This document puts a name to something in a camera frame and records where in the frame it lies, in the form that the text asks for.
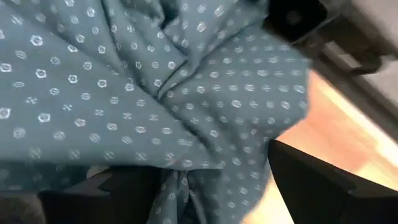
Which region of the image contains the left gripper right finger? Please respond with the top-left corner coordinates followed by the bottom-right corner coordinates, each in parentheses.
top-left (267, 139), bottom-right (398, 224)

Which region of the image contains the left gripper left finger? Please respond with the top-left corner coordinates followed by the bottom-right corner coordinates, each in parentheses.
top-left (39, 167), bottom-right (162, 224)

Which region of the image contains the teal dotted shirt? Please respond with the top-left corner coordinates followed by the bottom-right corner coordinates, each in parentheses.
top-left (0, 0), bottom-right (312, 224)

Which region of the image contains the black aluminium table frame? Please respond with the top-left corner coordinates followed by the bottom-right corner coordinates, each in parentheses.
top-left (264, 0), bottom-right (398, 141)

